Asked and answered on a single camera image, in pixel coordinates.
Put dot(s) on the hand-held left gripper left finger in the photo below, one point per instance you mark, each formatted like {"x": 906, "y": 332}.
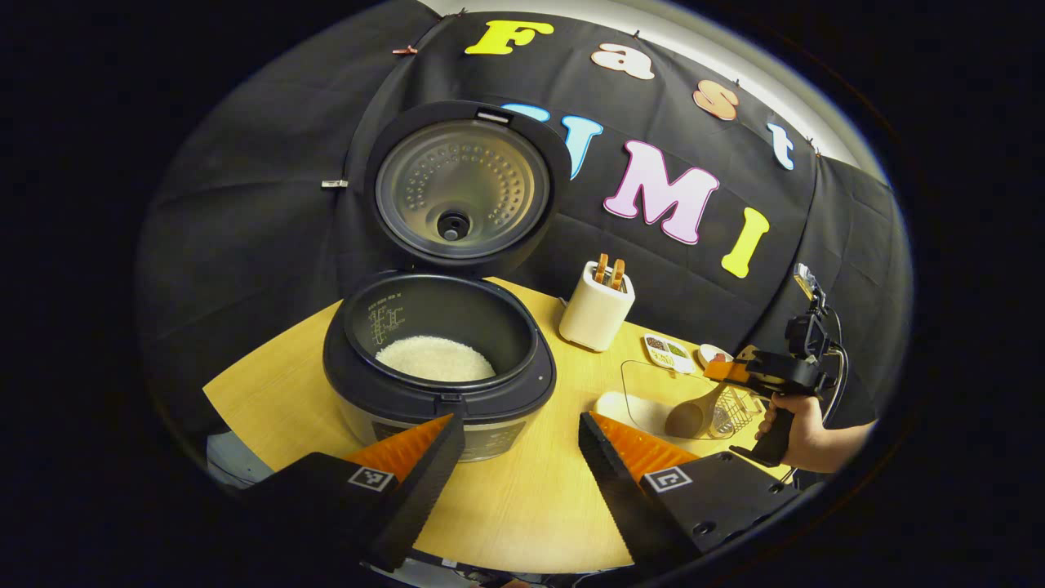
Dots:
{"x": 416, "y": 498}

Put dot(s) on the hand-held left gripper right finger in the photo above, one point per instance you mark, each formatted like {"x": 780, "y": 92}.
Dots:
{"x": 620, "y": 506}

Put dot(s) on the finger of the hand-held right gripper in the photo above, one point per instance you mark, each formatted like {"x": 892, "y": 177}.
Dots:
{"x": 731, "y": 371}

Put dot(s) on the wooden spoon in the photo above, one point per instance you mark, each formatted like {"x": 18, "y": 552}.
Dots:
{"x": 686, "y": 416}

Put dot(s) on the dark grey rice cooker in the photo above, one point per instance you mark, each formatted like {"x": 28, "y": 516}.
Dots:
{"x": 408, "y": 404}

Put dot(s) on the white rice heap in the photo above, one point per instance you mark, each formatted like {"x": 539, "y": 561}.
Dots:
{"x": 437, "y": 359}

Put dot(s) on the round white plate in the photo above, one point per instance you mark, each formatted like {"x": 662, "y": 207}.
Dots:
{"x": 712, "y": 354}

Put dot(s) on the white divided grain dish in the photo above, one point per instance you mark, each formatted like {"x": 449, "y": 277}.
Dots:
{"x": 665, "y": 351}

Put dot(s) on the white toaster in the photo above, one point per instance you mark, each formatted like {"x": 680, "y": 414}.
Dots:
{"x": 594, "y": 322}

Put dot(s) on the brown toast slice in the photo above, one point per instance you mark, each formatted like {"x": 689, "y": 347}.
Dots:
{"x": 618, "y": 275}
{"x": 601, "y": 269}

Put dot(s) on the silver cloth clip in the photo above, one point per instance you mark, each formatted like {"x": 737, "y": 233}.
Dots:
{"x": 335, "y": 184}

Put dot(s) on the black backdrop cloth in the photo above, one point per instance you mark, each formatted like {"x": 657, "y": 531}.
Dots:
{"x": 245, "y": 204}

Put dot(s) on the pink cloth clip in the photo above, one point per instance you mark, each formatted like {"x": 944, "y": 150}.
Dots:
{"x": 405, "y": 51}

